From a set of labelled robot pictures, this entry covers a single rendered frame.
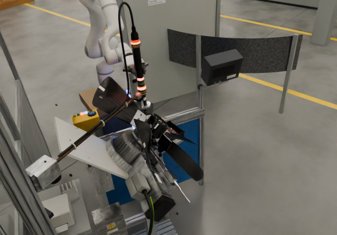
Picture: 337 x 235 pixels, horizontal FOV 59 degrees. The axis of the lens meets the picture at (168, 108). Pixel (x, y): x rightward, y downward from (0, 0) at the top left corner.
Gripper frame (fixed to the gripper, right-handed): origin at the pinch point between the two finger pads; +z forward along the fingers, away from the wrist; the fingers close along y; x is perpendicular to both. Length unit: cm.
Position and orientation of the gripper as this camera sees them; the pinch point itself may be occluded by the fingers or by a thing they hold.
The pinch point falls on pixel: (139, 71)
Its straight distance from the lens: 146.7
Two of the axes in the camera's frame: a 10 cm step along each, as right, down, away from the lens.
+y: -9.2, 2.8, -2.9
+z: 3.9, 5.0, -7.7
